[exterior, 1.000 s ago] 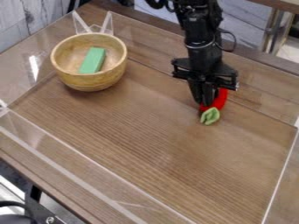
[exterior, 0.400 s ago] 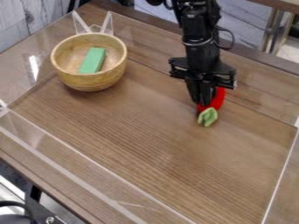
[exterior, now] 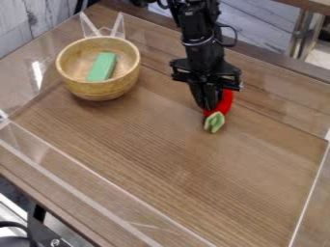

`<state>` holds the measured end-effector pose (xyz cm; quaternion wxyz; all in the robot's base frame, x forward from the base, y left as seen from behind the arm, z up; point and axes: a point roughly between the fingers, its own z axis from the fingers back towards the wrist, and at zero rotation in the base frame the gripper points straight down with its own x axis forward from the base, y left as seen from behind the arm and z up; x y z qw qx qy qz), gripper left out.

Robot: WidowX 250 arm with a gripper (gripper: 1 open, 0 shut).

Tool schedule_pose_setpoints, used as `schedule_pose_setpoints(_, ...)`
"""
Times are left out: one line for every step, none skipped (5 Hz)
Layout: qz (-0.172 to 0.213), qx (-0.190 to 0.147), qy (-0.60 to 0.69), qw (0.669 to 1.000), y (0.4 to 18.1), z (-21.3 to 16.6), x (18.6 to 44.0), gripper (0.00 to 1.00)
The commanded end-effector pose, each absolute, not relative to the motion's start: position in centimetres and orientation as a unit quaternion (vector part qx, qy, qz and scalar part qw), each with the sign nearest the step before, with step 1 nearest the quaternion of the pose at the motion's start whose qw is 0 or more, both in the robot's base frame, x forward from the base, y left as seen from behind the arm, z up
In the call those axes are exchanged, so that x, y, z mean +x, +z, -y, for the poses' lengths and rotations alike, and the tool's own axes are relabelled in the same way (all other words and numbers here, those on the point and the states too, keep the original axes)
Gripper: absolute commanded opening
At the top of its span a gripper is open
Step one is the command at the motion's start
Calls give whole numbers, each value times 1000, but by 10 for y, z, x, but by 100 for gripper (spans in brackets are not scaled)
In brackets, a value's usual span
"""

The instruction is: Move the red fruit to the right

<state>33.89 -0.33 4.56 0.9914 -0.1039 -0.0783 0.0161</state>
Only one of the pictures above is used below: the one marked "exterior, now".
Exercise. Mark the green rectangular block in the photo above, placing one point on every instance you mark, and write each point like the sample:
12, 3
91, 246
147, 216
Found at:
103, 66

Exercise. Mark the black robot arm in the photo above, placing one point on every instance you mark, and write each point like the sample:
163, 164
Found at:
197, 18

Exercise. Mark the clear acrylic tray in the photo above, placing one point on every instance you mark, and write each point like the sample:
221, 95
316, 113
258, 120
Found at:
129, 170

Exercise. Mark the light wooden bowl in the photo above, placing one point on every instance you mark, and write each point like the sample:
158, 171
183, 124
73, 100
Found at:
74, 63

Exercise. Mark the red plush fruit green stem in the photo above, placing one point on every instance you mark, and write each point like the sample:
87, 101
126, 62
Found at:
216, 117

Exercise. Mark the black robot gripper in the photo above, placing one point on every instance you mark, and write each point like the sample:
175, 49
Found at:
205, 67

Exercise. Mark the black metal table bracket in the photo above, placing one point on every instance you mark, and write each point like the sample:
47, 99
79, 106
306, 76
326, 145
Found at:
40, 235

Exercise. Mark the metal table leg background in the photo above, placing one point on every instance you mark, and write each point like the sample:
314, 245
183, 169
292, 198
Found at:
305, 34

